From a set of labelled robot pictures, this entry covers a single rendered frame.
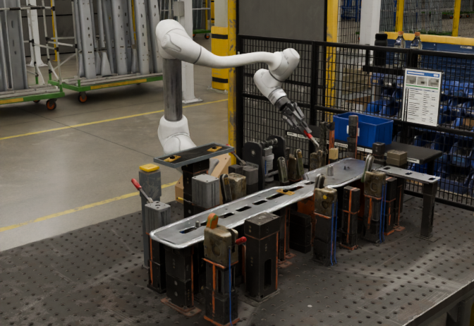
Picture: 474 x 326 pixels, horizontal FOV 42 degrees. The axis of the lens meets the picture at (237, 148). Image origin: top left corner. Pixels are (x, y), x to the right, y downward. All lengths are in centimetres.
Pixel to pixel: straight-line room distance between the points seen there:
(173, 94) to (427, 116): 136
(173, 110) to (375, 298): 148
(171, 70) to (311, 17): 214
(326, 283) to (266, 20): 329
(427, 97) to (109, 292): 191
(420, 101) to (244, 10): 265
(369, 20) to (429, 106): 389
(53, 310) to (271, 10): 360
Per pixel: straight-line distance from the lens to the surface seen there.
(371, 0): 722
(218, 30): 1055
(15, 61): 972
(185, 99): 983
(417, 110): 346
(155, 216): 241
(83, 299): 256
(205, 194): 255
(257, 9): 557
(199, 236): 230
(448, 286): 272
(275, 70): 320
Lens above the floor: 192
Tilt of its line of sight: 16 degrees down
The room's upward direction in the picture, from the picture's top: straight up
